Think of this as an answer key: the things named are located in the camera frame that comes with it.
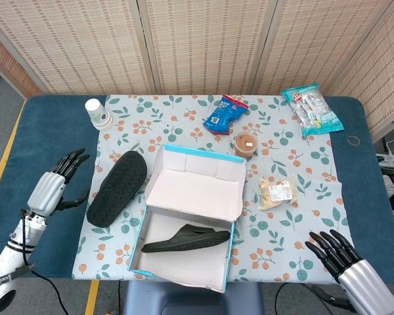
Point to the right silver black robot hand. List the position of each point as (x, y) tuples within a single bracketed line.
[(364, 285)]

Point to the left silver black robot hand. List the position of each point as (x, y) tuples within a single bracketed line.
[(47, 192)]

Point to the black shoe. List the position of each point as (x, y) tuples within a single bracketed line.
[(118, 190), (190, 241)]

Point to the blue shoe box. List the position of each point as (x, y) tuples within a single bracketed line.
[(193, 190)]

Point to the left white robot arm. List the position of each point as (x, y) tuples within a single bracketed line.
[(11, 259)]

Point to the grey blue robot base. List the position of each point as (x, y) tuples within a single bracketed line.
[(184, 302)]

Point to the white paper cup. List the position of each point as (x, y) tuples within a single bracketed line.
[(96, 113)]

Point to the floral tablecloth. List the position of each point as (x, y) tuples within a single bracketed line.
[(282, 229)]

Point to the clear bag pale snacks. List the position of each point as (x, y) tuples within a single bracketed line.
[(277, 193)]

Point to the white office chair base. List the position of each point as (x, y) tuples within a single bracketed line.
[(392, 160)]

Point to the rubber band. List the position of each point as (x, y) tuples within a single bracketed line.
[(348, 140)]

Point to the teal clear snack package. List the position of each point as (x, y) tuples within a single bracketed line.
[(313, 110)]

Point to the round clear tub brown food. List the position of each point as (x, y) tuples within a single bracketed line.
[(246, 144)]

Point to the blue snack bag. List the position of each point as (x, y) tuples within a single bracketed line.
[(223, 116)]

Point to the bamboo folding screen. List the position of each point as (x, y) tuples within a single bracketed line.
[(200, 49)]

